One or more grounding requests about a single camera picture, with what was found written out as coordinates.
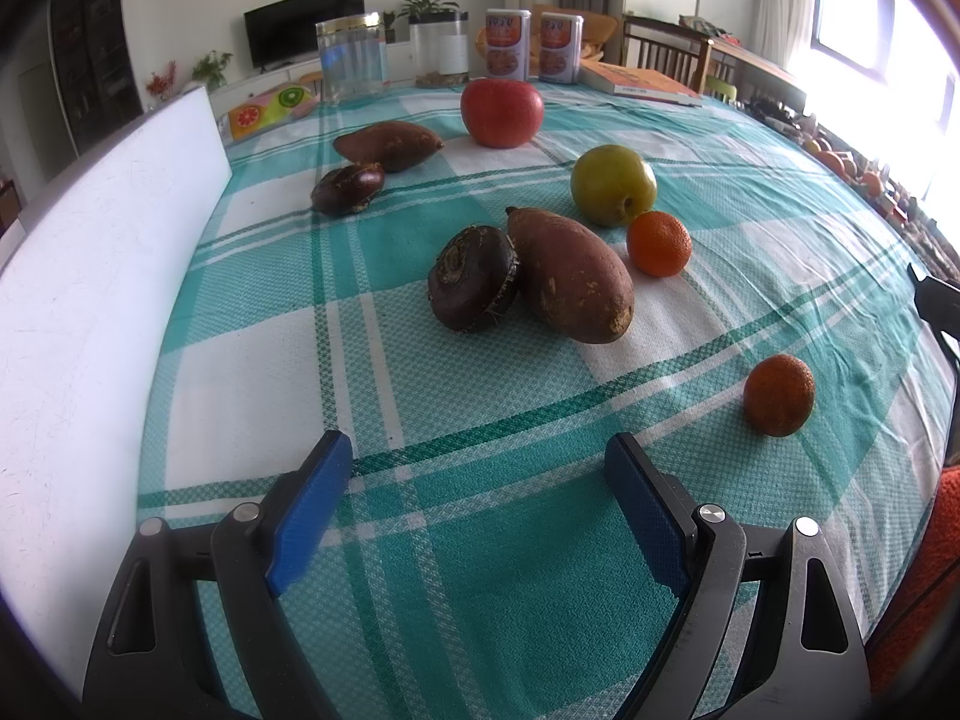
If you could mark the white box with brown bottom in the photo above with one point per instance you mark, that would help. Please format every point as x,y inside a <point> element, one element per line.
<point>90,277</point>

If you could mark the clear jar with gold lid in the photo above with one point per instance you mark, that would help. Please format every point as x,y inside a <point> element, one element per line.
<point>351,60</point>

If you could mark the beige curtain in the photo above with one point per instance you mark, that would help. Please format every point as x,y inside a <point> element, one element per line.
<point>784,0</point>

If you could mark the wooden dining table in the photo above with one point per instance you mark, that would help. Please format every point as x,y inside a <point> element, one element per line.
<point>757,75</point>

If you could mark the red orange cushion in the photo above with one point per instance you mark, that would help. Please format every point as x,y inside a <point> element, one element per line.
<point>934,570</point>

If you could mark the orange cover book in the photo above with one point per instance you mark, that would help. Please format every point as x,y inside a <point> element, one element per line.
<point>637,82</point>

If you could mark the small green potted plant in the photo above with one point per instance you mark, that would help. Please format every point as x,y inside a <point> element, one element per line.
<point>389,19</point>

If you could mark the red flower bouquet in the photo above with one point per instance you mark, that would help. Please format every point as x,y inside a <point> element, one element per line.
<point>161,79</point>

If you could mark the white television cabinet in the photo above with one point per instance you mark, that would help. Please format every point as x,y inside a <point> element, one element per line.
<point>255,86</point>

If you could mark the green apple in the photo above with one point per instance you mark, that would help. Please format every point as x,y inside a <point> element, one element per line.
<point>611,184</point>

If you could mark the fruit print pillow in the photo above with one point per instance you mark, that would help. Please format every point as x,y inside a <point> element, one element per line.
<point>270,106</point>

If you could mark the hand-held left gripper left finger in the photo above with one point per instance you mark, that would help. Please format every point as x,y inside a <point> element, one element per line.
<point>311,510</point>

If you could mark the large dark water chestnut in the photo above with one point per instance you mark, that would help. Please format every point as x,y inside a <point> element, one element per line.
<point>472,281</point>

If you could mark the small dark water chestnut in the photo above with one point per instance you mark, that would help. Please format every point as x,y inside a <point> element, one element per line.
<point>349,189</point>

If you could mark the clear container with black lid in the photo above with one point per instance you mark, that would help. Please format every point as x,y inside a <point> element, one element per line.
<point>439,49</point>

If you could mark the orange chair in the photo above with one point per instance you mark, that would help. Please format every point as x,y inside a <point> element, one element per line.
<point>596,34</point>

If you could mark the wooden slat chair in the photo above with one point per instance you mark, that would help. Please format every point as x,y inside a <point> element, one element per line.
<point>664,49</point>

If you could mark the large green potted plant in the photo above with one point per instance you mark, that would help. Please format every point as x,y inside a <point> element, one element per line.
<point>427,6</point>

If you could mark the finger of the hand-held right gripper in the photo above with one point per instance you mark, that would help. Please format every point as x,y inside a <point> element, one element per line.
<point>941,307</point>

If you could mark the pile of oranges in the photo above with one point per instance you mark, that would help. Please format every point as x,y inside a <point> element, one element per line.
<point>844,165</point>

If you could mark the green stool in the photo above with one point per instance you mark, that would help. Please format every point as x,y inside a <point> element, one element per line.
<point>721,88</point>

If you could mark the small sweet potato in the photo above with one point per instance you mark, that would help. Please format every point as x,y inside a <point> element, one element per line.
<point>390,144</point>

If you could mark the dark glass cabinet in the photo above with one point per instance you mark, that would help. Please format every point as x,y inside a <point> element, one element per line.
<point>94,52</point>

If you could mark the black television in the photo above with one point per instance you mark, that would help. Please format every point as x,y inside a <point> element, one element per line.
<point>304,26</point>

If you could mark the large sweet potato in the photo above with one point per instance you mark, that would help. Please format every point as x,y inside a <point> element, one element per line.
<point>574,277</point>

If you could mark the red apple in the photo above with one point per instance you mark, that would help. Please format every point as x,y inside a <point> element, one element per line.
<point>501,112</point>

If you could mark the leafy potted plant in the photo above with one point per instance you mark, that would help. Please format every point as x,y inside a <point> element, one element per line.
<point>212,69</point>

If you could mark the bright window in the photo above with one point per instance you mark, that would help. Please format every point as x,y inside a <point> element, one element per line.
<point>885,37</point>

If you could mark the orange label can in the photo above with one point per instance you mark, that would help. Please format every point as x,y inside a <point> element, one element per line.
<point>560,49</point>
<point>507,45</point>

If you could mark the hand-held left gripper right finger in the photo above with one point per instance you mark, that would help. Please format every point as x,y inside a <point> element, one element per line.
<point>645,510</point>

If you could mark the teal checkered tablecloth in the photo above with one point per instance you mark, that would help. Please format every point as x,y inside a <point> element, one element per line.
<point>450,405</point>

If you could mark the orange tangerine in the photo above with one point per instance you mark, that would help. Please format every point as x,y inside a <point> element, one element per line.
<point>778,396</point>
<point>658,244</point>

